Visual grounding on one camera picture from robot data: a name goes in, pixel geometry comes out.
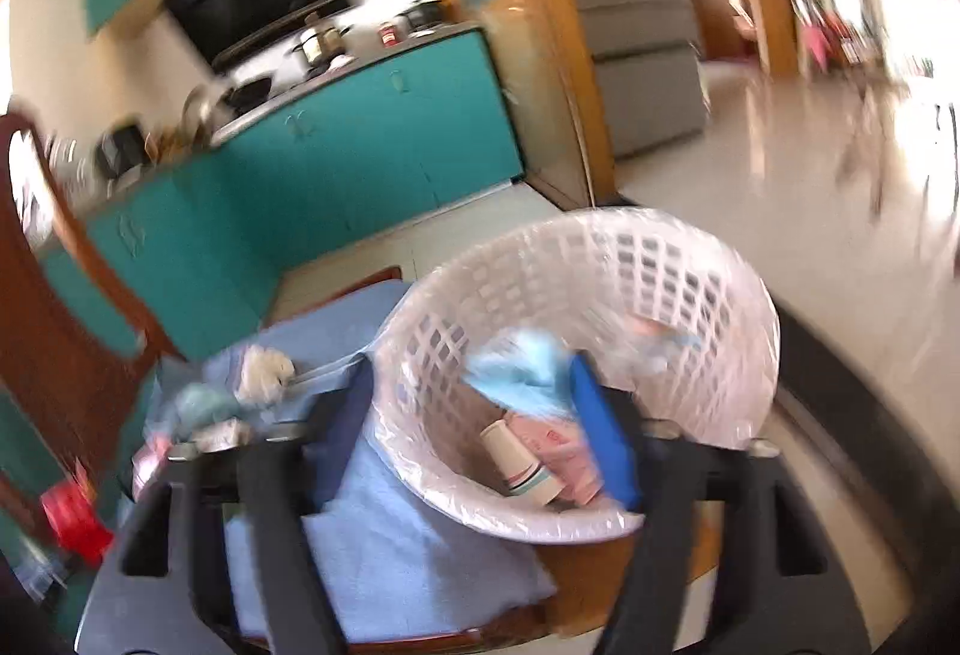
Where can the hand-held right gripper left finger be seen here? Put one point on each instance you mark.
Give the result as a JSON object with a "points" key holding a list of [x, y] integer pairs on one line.
{"points": [[345, 445]]}

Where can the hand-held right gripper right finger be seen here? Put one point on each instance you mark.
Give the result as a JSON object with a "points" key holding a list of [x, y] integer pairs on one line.
{"points": [[607, 445]]}

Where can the pink printed packet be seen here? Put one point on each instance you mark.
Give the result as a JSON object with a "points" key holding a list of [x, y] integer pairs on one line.
{"points": [[566, 456]]}

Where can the clear plastic bin liner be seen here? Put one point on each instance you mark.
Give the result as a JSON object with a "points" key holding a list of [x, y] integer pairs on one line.
{"points": [[420, 475]]}

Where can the paper cup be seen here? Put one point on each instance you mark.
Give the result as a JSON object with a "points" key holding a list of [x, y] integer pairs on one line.
{"points": [[517, 460]]}

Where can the blue waffle cloth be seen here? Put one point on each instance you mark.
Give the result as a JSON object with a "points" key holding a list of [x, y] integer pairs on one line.
{"points": [[525, 377]]}

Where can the white paper bag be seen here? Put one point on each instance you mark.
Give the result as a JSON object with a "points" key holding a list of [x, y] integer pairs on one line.
{"points": [[262, 374]]}

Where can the white plastic lattice basket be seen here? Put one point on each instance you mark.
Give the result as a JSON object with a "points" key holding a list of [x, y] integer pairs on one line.
{"points": [[600, 265]]}

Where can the red packet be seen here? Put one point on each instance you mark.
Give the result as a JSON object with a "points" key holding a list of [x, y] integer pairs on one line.
{"points": [[75, 524]]}

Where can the blue striped seat cloth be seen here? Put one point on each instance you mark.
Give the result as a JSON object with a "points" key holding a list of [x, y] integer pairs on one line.
{"points": [[405, 565]]}

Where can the teal kitchen base cabinet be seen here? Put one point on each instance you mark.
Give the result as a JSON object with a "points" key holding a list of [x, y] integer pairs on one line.
{"points": [[360, 160]]}

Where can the carved wooden chair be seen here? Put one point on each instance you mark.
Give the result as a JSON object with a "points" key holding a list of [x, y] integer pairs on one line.
{"points": [[67, 362]]}

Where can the grey refrigerator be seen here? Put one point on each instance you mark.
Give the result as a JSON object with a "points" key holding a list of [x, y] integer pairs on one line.
{"points": [[645, 85]]}

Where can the black wok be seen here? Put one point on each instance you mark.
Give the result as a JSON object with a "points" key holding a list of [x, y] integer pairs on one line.
{"points": [[247, 93]]}

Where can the steel pan lid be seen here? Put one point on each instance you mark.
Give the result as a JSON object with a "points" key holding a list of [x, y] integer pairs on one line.
{"points": [[199, 109]]}

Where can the black kitchen appliance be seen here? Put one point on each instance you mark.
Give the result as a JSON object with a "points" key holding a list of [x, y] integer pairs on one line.
{"points": [[121, 149]]}

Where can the wooden framed glass door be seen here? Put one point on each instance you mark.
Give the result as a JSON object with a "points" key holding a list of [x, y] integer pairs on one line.
{"points": [[510, 63]]}

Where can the steel stock pot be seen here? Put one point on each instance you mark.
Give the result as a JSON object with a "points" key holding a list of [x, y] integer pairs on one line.
{"points": [[319, 44]]}

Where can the red jar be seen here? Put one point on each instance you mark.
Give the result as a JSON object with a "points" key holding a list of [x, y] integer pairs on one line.
{"points": [[389, 35]]}

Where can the black lidded pot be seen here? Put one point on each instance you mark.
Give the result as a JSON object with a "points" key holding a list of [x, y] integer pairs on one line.
{"points": [[422, 14]]}

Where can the pink garment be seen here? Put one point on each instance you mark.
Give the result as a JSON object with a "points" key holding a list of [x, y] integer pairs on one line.
{"points": [[816, 48]]}

